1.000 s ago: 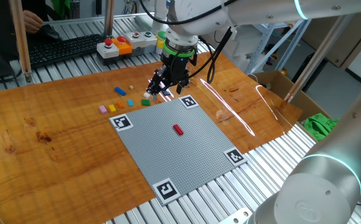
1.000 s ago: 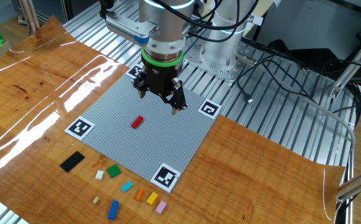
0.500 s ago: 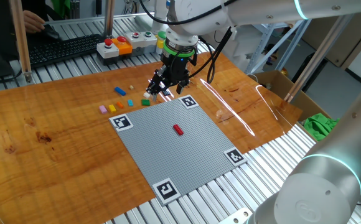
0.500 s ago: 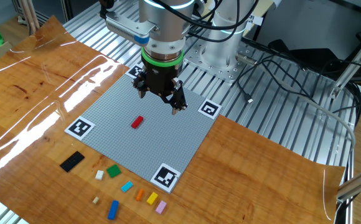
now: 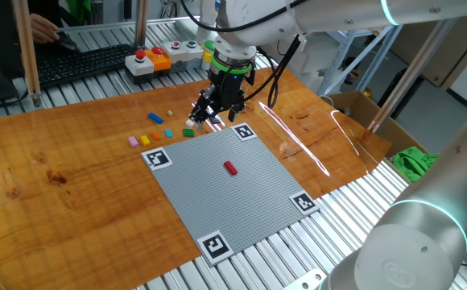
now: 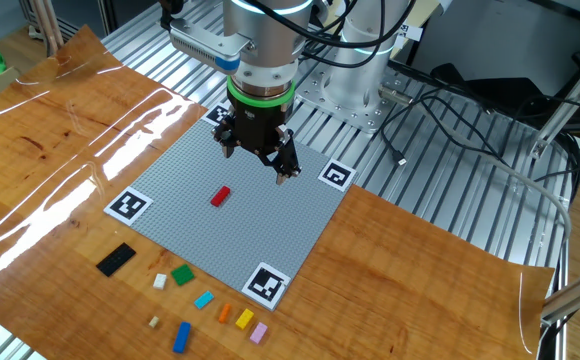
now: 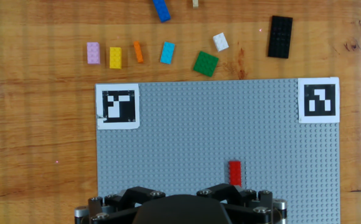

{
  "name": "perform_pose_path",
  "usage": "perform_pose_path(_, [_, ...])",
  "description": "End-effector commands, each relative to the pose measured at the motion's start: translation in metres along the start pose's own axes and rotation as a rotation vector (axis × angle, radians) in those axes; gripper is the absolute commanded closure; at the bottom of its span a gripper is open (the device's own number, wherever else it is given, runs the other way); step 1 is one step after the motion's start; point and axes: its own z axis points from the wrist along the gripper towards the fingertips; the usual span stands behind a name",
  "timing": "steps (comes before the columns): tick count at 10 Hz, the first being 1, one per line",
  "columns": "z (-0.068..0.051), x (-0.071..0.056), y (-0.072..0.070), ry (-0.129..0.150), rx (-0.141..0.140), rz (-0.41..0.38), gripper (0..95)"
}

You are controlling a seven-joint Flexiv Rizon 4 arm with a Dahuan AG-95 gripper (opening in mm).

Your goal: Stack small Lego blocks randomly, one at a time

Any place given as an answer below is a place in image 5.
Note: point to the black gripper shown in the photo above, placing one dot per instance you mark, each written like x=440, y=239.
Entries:
x=227, y=86

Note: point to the green square Lego plate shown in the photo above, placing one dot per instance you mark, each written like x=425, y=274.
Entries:
x=188, y=132

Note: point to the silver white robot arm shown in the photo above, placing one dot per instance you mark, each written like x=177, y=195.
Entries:
x=338, y=16

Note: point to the black Lego plate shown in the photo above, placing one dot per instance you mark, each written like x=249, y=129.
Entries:
x=216, y=120

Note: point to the white Lego brick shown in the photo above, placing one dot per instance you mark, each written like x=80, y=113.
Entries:
x=189, y=123

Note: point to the cyan Lego brick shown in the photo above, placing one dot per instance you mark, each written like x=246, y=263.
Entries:
x=168, y=133

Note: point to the red Lego brick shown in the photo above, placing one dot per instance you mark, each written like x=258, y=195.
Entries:
x=230, y=168

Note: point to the long blue Lego brick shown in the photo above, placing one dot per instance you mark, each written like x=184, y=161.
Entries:
x=155, y=118

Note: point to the orange Lego brick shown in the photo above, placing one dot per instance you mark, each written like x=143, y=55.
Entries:
x=155, y=136

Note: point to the yellow Lego brick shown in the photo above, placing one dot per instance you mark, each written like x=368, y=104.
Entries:
x=145, y=140

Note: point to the pink Lego brick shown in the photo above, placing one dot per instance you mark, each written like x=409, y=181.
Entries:
x=133, y=142

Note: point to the grey Lego baseplate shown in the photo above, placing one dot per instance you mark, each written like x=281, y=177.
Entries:
x=225, y=201

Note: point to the bare person hand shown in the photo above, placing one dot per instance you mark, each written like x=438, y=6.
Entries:
x=44, y=28

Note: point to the black white marker tag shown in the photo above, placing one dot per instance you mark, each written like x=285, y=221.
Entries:
x=158, y=158
x=215, y=247
x=304, y=202
x=244, y=131

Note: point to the yellow bottle green cap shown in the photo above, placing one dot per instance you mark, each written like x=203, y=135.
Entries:
x=207, y=54

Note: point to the grey two button box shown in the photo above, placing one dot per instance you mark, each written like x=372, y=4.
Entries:
x=183, y=54

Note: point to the orange button box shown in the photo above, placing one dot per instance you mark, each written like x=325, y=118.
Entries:
x=161, y=62

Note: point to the white emergency stop box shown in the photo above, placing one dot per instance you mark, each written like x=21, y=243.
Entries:
x=139, y=66

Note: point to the white metal rack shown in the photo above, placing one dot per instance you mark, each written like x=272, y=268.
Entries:
x=340, y=60

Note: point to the cardboard box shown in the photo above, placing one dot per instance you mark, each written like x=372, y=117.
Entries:
x=362, y=110

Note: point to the black keyboard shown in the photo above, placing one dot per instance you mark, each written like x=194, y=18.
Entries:
x=80, y=62

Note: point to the wood grain table mat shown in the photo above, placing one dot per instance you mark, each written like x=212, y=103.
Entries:
x=76, y=201

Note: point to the green cloth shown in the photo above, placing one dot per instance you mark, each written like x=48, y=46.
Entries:
x=78, y=10
x=412, y=163

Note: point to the aluminium frame post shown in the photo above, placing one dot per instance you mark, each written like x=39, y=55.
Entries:
x=141, y=24
x=410, y=76
x=27, y=52

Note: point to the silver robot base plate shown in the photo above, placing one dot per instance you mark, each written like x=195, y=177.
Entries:
x=306, y=280

